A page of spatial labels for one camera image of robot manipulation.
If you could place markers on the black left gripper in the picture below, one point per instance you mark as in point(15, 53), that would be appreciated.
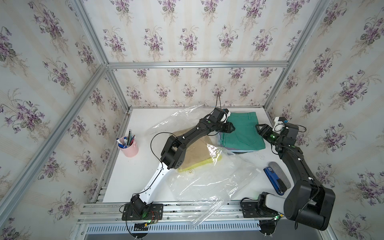
point(226, 127)

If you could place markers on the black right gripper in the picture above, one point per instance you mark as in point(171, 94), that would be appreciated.
point(266, 127)

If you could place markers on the purple garment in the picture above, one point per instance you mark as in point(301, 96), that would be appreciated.
point(222, 145)

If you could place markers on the green garment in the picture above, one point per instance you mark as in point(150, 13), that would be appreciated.
point(246, 135)

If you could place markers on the beige garment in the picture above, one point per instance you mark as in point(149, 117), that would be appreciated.
point(201, 145)

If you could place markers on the clear plastic vacuum bag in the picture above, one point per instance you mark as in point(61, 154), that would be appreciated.
point(218, 182)

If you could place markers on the light blue garment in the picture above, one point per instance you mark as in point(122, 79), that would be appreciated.
point(226, 140)

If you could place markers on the dark grey trousers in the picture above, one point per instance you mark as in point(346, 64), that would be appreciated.
point(242, 151)

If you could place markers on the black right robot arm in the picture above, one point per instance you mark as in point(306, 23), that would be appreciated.
point(309, 202)

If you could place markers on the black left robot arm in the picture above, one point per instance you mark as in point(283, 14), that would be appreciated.
point(174, 152)

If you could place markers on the yellow folded garment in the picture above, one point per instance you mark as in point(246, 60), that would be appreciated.
point(193, 160)

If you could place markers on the pink pen cup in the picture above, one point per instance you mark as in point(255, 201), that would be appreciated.
point(128, 144)

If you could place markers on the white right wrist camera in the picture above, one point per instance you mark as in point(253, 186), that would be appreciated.
point(279, 123)

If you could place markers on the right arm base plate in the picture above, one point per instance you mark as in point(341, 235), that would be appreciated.
point(252, 209)

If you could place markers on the aluminium mounting rail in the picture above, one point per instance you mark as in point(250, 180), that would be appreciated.
point(108, 213)

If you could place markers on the white slotted cable duct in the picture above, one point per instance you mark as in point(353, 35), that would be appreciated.
point(174, 227)

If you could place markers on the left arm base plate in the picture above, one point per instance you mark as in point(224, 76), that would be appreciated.
point(152, 212)

